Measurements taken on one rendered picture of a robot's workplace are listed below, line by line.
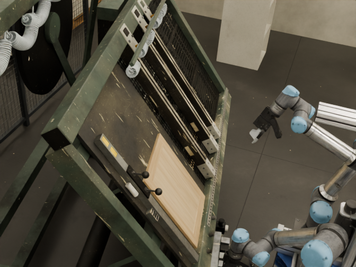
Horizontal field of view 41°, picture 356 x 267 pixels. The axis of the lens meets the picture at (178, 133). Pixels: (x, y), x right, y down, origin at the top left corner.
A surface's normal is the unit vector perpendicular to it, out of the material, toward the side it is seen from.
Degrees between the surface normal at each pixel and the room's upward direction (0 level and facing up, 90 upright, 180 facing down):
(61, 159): 90
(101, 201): 90
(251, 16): 90
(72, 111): 55
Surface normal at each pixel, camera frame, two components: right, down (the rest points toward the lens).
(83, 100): 0.85, -0.33
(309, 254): -0.69, 0.29
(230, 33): -0.33, 0.55
